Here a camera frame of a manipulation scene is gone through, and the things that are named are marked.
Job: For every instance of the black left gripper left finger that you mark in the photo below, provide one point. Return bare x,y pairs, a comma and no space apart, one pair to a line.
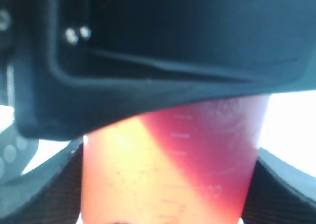
49,194

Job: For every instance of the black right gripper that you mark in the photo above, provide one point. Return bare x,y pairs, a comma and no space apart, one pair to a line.
15,151

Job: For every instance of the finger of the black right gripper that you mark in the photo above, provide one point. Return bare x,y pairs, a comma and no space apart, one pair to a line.
82,64

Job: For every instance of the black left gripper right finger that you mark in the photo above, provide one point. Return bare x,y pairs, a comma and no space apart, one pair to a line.
279,193

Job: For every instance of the red ketchup squeeze bottle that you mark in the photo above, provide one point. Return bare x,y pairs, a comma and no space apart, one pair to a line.
190,164

